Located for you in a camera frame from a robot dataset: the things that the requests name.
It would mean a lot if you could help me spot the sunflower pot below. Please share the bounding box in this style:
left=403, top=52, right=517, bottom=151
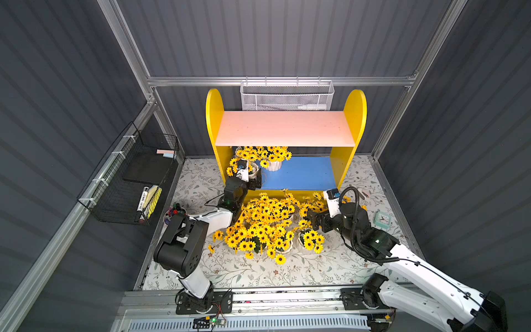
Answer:
left=266, top=225, right=295, bottom=266
left=212, top=217, right=270, bottom=260
left=257, top=146, right=293, bottom=172
left=226, top=158, right=259, bottom=179
left=235, top=146, right=262, bottom=162
left=297, top=192, right=328, bottom=230
left=262, top=190, right=301, bottom=225
left=299, top=229, right=325, bottom=254

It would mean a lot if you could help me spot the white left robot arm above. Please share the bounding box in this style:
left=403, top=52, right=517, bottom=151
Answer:
left=153, top=172, right=262, bottom=300

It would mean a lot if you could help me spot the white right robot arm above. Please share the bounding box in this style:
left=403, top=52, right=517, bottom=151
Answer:
left=307, top=186, right=508, bottom=331

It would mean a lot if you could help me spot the yellow wooden shelf unit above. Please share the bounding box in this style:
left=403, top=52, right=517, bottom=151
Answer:
left=205, top=89, right=367, bottom=199

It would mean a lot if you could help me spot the pen holder with markers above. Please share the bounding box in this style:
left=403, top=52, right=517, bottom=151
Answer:
left=163, top=203, right=187, bottom=225

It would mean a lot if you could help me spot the pink sticky note pad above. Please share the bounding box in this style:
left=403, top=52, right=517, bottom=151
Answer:
left=156, top=149, right=175, bottom=159

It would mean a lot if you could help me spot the yellow book in basket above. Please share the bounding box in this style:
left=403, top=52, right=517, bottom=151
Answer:
left=136, top=185, right=163, bottom=223

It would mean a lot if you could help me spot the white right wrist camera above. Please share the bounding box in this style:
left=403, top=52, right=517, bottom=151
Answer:
left=323, top=188, right=340, bottom=218

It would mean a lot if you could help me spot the white wire basket behind shelf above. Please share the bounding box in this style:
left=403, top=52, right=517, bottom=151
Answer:
left=240, top=80, right=335, bottom=111

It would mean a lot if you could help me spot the black wire wall basket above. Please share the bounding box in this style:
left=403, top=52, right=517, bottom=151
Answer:
left=77, top=123, right=180, bottom=226

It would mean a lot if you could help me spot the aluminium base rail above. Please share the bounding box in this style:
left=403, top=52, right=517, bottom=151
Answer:
left=110, top=285, right=436, bottom=331

